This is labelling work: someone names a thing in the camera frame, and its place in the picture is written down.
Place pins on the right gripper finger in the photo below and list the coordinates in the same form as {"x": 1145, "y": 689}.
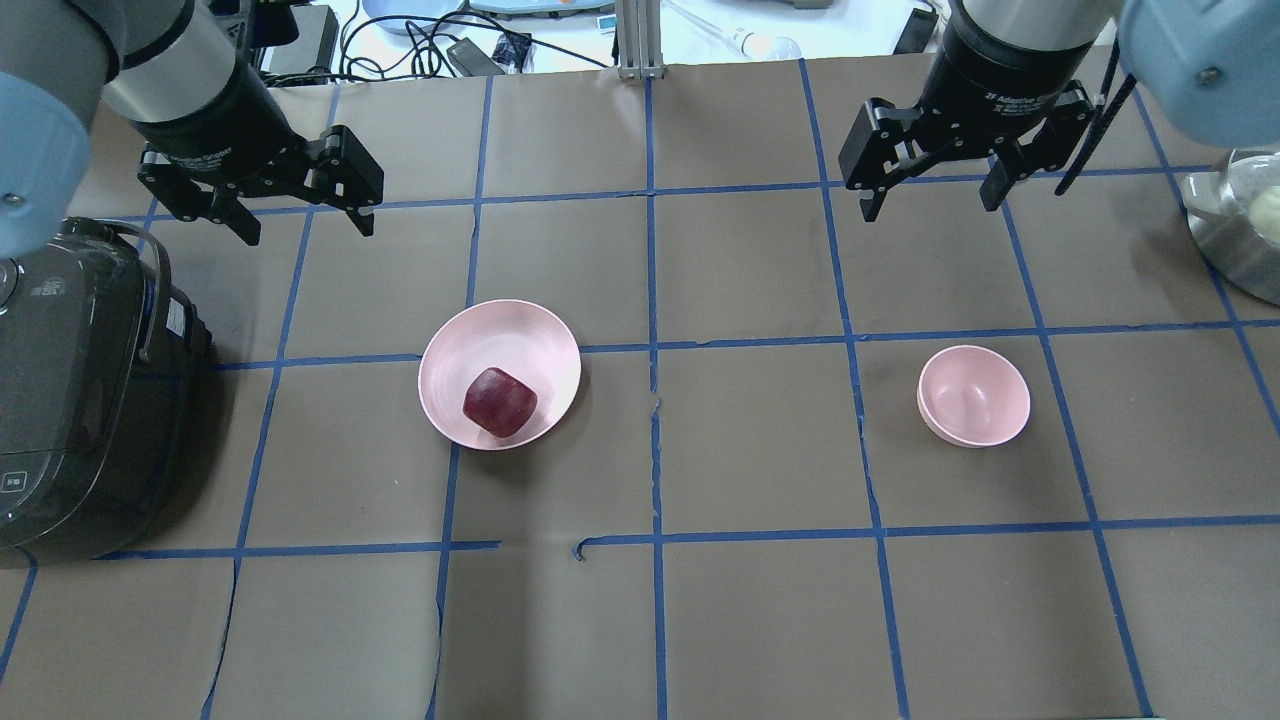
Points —
{"x": 881, "y": 150}
{"x": 1051, "y": 147}

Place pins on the pink bowl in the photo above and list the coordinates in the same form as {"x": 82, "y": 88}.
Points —
{"x": 972, "y": 397}

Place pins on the steel steamer pot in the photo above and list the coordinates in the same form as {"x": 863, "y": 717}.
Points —
{"x": 1216, "y": 201}

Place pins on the black power adapter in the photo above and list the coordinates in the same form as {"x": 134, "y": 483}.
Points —
{"x": 295, "y": 39}

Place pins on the aluminium frame post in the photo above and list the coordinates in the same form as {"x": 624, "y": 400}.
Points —
{"x": 637, "y": 39}

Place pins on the red apple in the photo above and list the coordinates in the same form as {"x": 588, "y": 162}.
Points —
{"x": 499, "y": 403}

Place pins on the dark grey rice cooker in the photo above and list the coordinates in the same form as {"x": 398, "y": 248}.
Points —
{"x": 98, "y": 348}

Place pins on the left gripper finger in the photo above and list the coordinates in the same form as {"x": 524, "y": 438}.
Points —
{"x": 339, "y": 172}
{"x": 189, "y": 196}

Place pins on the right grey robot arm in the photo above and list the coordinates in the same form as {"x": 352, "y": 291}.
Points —
{"x": 1210, "y": 65}

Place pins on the pink plate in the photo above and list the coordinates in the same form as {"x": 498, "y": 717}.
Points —
{"x": 525, "y": 339}

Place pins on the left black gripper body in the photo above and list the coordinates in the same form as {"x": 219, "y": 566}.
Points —
{"x": 228, "y": 120}

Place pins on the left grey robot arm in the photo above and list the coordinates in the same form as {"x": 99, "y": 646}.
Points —
{"x": 63, "y": 60}

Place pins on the white steamed bun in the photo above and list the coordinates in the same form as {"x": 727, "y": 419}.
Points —
{"x": 1263, "y": 213}

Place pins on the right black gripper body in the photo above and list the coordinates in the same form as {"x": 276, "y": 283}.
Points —
{"x": 998, "y": 75}

